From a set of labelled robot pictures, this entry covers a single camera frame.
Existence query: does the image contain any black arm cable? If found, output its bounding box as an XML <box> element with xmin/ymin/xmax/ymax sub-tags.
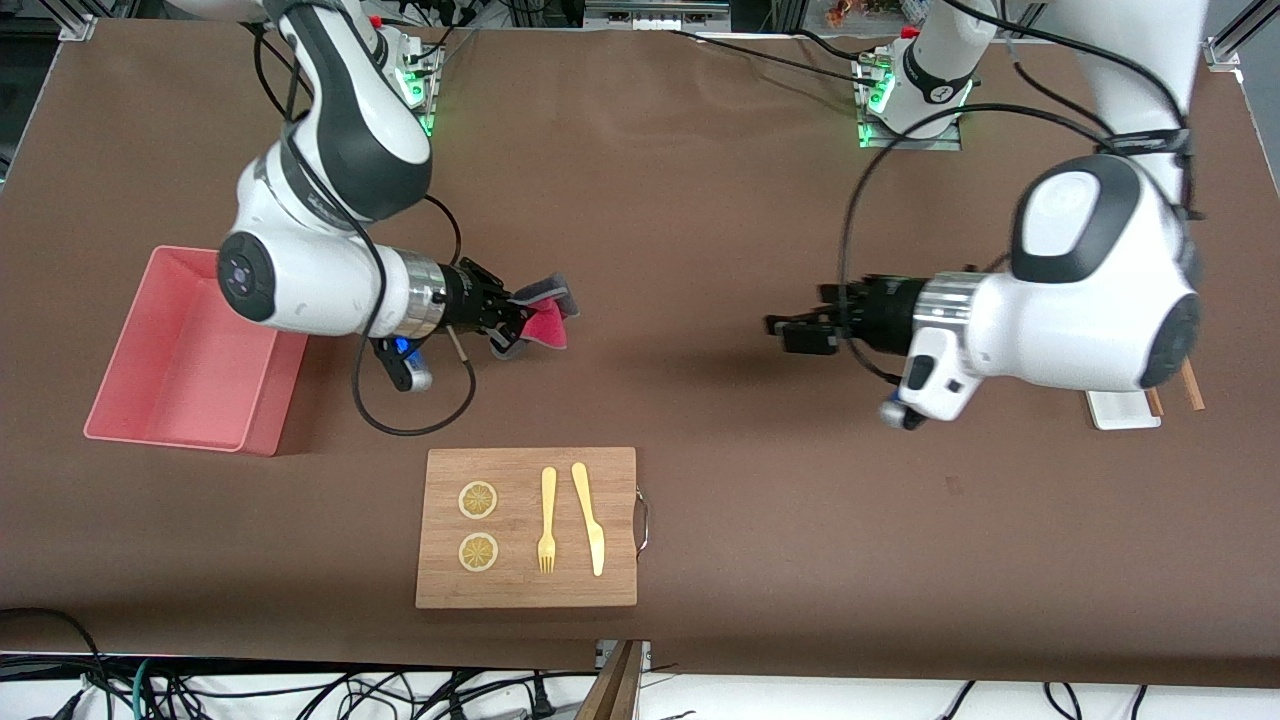
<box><xmin>250</xmin><ymin>25</ymin><xmax>477</xmax><ymax>437</ymax></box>
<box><xmin>840</xmin><ymin>0</ymin><xmax>1201</xmax><ymax>386</ymax></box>

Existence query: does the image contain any pink plastic bin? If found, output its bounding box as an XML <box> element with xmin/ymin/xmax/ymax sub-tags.
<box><xmin>83</xmin><ymin>245</ymin><xmax>311</xmax><ymax>457</ymax></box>

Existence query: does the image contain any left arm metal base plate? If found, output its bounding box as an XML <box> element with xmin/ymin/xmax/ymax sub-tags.
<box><xmin>857</xmin><ymin>55</ymin><xmax>964</xmax><ymax>152</ymax></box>

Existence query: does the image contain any yellow plastic knife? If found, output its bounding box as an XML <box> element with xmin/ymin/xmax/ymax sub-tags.
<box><xmin>571</xmin><ymin>462</ymin><xmax>606</xmax><ymax>578</ymax></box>

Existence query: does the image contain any pink and grey cloth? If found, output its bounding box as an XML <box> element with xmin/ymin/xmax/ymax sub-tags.
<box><xmin>488</xmin><ymin>274</ymin><xmax>581</xmax><ymax>361</ymax></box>

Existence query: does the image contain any black cable on table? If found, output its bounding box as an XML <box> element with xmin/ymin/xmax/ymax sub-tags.
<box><xmin>665</xmin><ymin>28</ymin><xmax>886</xmax><ymax>86</ymax></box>

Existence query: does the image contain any brown wooden plank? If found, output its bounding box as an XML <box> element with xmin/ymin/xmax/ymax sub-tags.
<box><xmin>575</xmin><ymin>640</ymin><xmax>641</xmax><ymax>720</ymax></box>

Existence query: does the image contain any yellow plastic fork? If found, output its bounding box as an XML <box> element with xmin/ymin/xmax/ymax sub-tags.
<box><xmin>537</xmin><ymin>467</ymin><xmax>558</xmax><ymax>575</ymax></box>

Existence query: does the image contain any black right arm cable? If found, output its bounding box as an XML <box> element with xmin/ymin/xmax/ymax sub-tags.
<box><xmin>250</xmin><ymin>25</ymin><xmax>477</xmax><ymax>437</ymax></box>

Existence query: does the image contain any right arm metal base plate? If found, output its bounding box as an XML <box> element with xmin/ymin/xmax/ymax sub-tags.
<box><xmin>390</xmin><ymin>28</ymin><xmax>443</xmax><ymax>136</ymax></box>

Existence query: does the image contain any wooden cutting board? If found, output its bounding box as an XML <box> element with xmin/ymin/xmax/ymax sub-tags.
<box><xmin>415</xmin><ymin>447</ymin><xmax>651</xmax><ymax>609</ymax></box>

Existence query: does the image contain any black floor cable loop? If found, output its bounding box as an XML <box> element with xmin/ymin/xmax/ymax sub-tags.
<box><xmin>0</xmin><ymin>607</ymin><xmax>111</xmax><ymax>720</ymax></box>

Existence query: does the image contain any white rectangular tray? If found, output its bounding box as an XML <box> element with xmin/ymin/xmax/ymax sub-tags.
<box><xmin>1085</xmin><ymin>388</ymin><xmax>1163</xmax><ymax>431</ymax></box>

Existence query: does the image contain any grey metal frame device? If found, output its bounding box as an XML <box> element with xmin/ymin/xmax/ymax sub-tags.
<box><xmin>585</xmin><ymin>0</ymin><xmax>731</xmax><ymax>31</ymax></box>

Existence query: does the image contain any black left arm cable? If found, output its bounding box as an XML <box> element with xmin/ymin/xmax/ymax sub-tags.
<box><xmin>840</xmin><ymin>0</ymin><xmax>1201</xmax><ymax>386</ymax></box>

